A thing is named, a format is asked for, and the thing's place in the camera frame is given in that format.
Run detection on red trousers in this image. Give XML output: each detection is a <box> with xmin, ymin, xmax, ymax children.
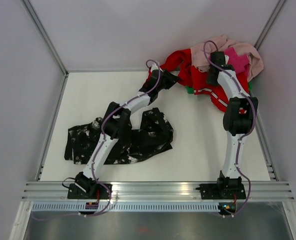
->
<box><xmin>159</xmin><ymin>48</ymin><xmax>251</xmax><ymax>113</ymax></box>

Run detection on light pink trousers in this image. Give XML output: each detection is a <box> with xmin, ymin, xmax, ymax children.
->
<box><xmin>190</xmin><ymin>34</ymin><xmax>264</xmax><ymax>82</ymax></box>

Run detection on magenta pink trousers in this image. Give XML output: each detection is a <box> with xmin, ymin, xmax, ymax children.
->
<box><xmin>224</xmin><ymin>47</ymin><xmax>249</xmax><ymax>75</ymax></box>

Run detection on black white-splattered trousers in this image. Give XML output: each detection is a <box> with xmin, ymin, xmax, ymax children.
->
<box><xmin>64</xmin><ymin>107</ymin><xmax>174</xmax><ymax>165</ymax></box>

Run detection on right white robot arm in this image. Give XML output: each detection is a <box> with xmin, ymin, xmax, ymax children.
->
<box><xmin>206</xmin><ymin>51</ymin><xmax>258</xmax><ymax>198</ymax></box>

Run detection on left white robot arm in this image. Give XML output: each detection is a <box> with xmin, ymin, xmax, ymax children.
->
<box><xmin>74</xmin><ymin>61</ymin><xmax>180</xmax><ymax>199</ymax></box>

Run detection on green folded garment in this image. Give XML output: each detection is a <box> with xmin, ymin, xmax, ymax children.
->
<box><xmin>185</xmin><ymin>83</ymin><xmax>252</xmax><ymax>94</ymax></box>

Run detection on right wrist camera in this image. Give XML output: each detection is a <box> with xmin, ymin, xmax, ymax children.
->
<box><xmin>210</xmin><ymin>51</ymin><xmax>227</xmax><ymax>67</ymax></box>

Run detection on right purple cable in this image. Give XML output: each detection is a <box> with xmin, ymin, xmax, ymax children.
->
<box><xmin>204</xmin><ymin>40</ymin><xmax>257</xmax><ymax>216</ymax></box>

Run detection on right aluminium frame post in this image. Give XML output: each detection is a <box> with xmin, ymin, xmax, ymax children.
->
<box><xmin>254</xmin><ymin>0</ymin><xmax>288</xmax><ymax>51</ymax></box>

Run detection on aluminium frame post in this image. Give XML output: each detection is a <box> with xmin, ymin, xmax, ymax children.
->
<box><xmin>254</xmin><ymin>0</ymin><xmax>288</xmax><ymax>51</ymax></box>
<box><xmin>21</xmin><ymin>0</ymin><xmax>68</xmax><ymax>77</ymax></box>

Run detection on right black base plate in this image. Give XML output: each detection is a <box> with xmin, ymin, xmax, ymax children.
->
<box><xmin>196</xmin><ymin>183</ymin><xmax>246</xmax><ymax>200</ymax></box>

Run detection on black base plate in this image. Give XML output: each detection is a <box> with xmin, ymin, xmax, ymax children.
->
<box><xmin>67</xmin><ymin>183</ymin><xmax>112</xmax><ymax>200</ymax></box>
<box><xmin>196</xmin><ymin>183</ymin><xmax>246</xmax><ymax>200</ymax></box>

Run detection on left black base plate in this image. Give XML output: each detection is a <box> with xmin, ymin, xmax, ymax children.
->
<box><xmin>67</xmin><ymin>183</ymin><xmax>112</xmax><ymax>200</ymax></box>

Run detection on left aluminium frame post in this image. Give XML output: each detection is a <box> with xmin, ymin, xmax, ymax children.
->
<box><xmin>21</xmin><ymin>0</ymin><xmax>68</xmax><ymax>77</ymax></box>

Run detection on aluminium mounting rail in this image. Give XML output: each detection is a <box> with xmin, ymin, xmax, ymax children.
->
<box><xmin>21</xmin><ymin>181</ymin><xmax>294</xmax><ymax>202</ymax></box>

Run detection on white slotted cable duct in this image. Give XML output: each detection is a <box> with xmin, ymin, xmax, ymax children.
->
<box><xmin>32</xmin><ymin>201</ymin><xmax>220</xmax><ymax>213</ymax></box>

